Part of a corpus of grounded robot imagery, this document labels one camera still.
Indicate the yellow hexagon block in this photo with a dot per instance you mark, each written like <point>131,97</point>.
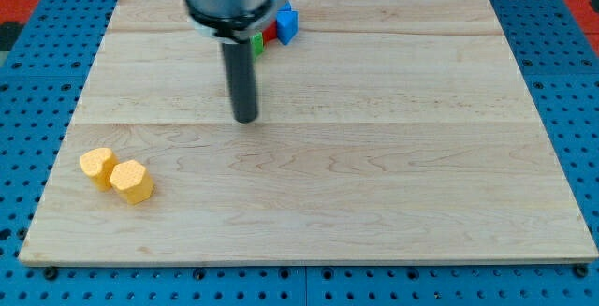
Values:
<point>132,181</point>

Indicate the black cylindrical pointer rod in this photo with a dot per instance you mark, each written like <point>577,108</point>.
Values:
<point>241,80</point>

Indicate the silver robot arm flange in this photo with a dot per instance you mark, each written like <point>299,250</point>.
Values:
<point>232,21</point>

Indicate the yellow heart block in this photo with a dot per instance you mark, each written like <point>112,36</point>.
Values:
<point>97,165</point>

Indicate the green block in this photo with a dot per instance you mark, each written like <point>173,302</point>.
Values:
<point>257,45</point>

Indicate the blue block behind flange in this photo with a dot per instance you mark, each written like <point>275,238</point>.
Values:
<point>287,7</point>

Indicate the light wooden board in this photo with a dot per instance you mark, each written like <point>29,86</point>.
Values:
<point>391,132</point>

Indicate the red block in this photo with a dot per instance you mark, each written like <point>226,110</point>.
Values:
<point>270,33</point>

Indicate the blue triangle block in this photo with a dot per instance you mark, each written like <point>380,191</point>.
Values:
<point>287,24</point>

